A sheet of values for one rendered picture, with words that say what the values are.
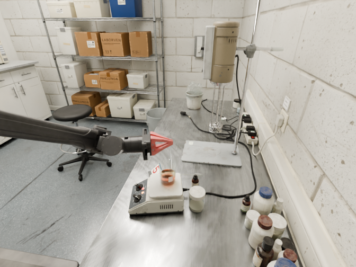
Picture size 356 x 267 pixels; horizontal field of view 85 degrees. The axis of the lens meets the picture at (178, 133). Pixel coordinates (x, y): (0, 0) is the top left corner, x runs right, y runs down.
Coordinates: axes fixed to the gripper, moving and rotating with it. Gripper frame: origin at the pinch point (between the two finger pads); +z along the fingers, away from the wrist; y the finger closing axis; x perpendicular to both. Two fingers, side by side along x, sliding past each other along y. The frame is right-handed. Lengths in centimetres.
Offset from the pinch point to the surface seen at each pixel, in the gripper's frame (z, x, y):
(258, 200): 28.3, 17.3, -13.2
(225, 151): 32.2, 24.6, 26.6
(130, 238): -14.9, 26.0, -15.5
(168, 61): 21, 11, 239
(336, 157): 42.5, -3.9, -19.5
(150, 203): -7.9, 19.6, -7.5
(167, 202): -2.1, 19.5, -7.9
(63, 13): -106, -47, 239
